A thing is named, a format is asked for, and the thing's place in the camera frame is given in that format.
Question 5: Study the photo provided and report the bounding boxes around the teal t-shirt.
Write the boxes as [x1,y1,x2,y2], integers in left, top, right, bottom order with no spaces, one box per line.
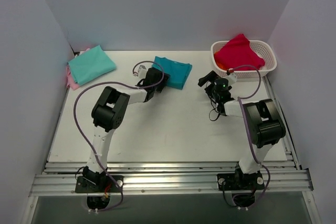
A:
[152,56,192,90]

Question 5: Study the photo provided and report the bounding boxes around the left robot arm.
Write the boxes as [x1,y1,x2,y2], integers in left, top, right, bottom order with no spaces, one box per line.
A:
[83,67,170,192]

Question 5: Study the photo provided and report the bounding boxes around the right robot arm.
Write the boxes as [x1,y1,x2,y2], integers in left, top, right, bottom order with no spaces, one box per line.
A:
[198,69,286,189]

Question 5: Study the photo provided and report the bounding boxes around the orange garment in basket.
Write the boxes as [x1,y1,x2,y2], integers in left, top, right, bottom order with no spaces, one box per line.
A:
[214,51,227,70]

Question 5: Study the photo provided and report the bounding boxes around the red t-shirt in basket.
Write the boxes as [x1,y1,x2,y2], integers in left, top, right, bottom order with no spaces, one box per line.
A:
[217,34,265,70]

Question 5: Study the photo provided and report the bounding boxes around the white plastic basket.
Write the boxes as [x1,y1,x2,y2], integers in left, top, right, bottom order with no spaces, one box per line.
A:
[211,40,277,81]

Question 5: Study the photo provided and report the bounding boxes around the folded mint green t-shirt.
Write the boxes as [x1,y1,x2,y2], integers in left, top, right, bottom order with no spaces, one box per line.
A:
[68,45,117,86]

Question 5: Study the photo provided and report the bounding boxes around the folded pink t-shirt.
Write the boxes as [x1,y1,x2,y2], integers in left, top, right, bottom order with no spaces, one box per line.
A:
[66,65,80,90]

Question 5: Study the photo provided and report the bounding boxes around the black thin cable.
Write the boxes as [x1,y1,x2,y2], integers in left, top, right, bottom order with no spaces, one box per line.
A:
[204,87,224,123]

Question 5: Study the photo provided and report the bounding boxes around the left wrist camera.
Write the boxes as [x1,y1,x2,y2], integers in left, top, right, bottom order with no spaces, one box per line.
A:
[133,65,148,79]

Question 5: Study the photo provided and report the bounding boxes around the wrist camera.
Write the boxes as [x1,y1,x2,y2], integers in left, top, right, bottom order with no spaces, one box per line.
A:
[133,65,148,79]
[225,68,238,86]

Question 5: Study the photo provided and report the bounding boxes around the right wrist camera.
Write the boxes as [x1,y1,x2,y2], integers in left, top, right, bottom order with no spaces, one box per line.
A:
[225,68,238,86]

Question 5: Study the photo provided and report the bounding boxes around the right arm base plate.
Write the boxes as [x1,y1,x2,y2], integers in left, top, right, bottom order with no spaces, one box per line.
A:
[216,172,265,191]

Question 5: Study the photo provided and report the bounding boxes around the aluminium rail frame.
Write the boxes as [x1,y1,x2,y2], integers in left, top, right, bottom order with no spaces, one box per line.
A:
[28,74,316,198]

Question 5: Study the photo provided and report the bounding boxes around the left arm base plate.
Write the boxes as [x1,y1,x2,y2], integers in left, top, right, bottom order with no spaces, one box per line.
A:
[75,175,124,194]

